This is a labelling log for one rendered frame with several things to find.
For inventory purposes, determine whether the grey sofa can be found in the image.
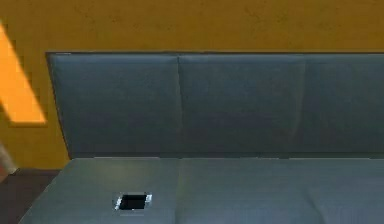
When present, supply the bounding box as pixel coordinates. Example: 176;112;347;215
18;51;384;224

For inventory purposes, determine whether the black silver-edged phone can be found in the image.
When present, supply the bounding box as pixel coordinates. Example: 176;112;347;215
114;192;153;212

